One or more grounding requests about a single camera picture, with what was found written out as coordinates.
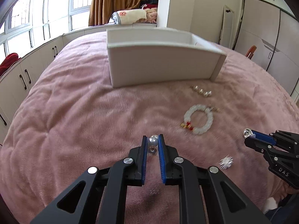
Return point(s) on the low white cabinet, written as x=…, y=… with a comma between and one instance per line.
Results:
x=35, y=67

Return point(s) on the orange chair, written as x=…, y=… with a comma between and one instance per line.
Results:
x=251, y=51

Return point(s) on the white leaning board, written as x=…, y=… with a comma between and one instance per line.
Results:
x=227, y=25

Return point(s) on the grey wardrobe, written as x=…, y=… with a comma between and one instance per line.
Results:
x=268, y=32

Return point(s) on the red cloth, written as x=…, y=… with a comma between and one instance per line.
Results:
x=8, y=63

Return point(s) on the white box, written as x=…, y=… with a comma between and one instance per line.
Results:
x=161, y=65

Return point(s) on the pile of red clothes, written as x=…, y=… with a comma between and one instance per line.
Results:
x=150, y=5

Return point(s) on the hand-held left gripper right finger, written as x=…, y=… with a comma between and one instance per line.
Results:
x=161, y=165

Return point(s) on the silver sparkly brooch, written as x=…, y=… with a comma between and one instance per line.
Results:
x=226, y=162

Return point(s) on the brown curtain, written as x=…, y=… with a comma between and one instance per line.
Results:
x=112, y=0

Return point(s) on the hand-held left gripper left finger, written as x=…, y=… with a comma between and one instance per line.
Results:
x=145, y=165

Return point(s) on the person's blue jeans leg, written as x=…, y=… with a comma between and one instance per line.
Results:
x=285, y=208

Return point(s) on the pink plush blanket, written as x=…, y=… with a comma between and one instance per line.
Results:
x=81, y=112

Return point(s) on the white framed window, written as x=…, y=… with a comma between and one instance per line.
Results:
x=56, y=2

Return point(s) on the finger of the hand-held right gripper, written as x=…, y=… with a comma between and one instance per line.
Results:
x=255, y=144
x=264, y=137

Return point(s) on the white cloth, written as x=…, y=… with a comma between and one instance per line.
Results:
x=271, y=205

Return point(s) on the floral folded blanket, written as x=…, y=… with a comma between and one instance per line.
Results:
x=130, y=16

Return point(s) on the pearl drop earring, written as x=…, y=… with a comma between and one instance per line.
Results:
x=153, y=141

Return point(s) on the silver earring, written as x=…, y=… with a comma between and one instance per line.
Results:
x=247, y=132

